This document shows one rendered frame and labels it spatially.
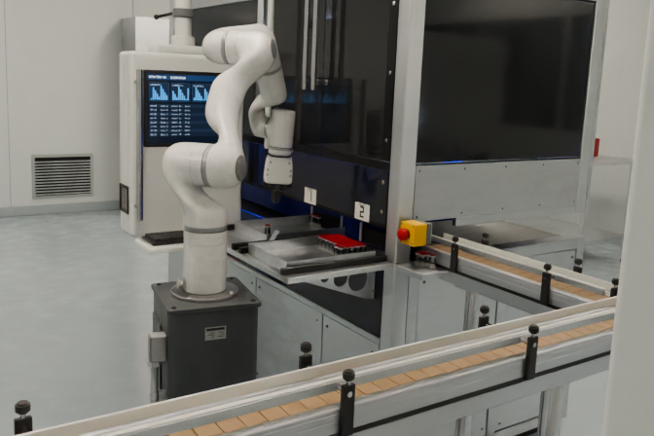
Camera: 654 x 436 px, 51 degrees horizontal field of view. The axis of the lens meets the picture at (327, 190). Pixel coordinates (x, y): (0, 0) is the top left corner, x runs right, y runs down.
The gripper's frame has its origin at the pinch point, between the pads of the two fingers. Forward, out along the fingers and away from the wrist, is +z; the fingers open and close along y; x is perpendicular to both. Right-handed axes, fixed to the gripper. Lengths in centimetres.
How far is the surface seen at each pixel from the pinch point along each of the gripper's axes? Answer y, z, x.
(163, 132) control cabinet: 42, -15, -47
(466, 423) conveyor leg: -63, 62, 48
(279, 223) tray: -6.5, 15.5, -26.8
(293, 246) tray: -6.3, 15.3, 9.9
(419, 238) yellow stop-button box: -41, 3, 40
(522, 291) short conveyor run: -63, 10, 69
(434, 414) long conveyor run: -14, 14, 130
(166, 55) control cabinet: 42, -46, -48
